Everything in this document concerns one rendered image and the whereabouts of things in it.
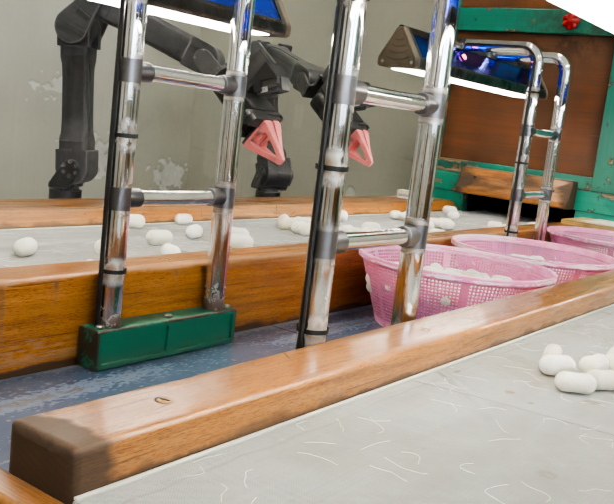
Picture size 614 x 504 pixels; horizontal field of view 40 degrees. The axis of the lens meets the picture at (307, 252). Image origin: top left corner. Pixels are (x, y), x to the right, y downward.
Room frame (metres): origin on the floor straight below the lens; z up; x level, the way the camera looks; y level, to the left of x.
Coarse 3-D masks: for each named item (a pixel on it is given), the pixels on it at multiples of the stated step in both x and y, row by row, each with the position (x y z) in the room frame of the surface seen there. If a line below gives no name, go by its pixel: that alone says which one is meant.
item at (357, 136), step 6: (354, 132) 1.86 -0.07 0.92; (360, 132) 1.86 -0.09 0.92; (354, 138) 1.86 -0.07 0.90; (360, 138) 1.86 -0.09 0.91; (354, 144) 1.88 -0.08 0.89; (360, 144) 1.86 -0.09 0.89; (366, 144) 1.86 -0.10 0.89; (366, 150) 1.86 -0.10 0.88; (348, 156) 1.88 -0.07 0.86; (354, 156) 1.87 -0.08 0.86; (366, 156) 1.86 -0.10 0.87; (360, 162) 1.87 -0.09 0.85; (366, 162) 1.86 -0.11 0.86; (372, 162) 1.85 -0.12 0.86
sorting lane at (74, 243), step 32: (160, 224) 1.35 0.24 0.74; (192, 224) 1.39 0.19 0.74; (256, 224) 1.49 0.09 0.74; (352, 224) 1.66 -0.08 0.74; (384, 224) 1.72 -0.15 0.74; (480, 224) 1.96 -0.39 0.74; (0, 256) 0.95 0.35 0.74; (32, 256) 0.97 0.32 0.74; (64, 256) 0.99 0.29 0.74; (96, 256) 1.02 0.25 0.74; (128, 256) 1.04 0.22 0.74
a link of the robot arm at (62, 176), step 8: (72, 160) 1.60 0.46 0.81; (64, 168) 1.61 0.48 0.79; (72, 168) 1.60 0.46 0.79; (56, 176) 1.61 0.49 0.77; (64, 176) 1.61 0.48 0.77; (72, 176) 1.60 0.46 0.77; (48, 184) 1.61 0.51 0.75; (56, 184) 1.61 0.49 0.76; (64, 184) 1.61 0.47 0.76; (80, 184) 1.67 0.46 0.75
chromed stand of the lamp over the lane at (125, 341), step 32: (128, 0) 0.79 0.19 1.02; (128, 32) 0.79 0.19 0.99; (128, 64) 0.79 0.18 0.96; (128, 96) 0.79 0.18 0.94; (224, 96) 0.92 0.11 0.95; (128, 128) 0.79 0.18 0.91; (224, 128) 0.91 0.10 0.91; (128, 160) 0.79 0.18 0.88; (224, 160) 0.91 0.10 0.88; (128, 192) 0.80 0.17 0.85; (160, 192) 0.84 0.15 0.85; (192, 192) 0.88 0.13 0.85; (224, 192) 0.91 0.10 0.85; (128, 224) 0.80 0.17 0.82; (224, 224) 0.91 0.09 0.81; (224, 256) 0.92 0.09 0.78; (224, 288) 0.92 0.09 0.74; (96, 320) 0.79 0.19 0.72; (128, 320) 0.83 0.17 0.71; (160, 320) 0.84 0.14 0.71; (192, 320) 0.88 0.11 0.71; (224, 320) 0.92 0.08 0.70; (96, 352) 0.77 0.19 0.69; (128, 352) 0.81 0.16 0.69; (160, 352) 0.84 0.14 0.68
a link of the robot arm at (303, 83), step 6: (300, 72) 1.97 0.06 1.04; (324, 72) 1.92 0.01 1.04; (300, 78) 1.96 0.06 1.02; (306, 78) 1.95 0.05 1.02; (318, 78) 1.93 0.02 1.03; (324, 78) 1.92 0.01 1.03; (300, 84) 1.96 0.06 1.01; (306, 84) 1.94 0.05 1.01; (312, 84) 1.94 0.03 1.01; (318, 84) 1.94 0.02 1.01; (324, 84) 1.90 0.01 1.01; (300, 90) 1.96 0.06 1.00; (306, 90) 1.94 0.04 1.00; (312, 90) 1.94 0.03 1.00; (318, 90) 1.95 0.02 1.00; (324, 90) 1.89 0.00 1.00; (306, 96) 1.95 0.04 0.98; (312, 96) 1.96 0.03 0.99
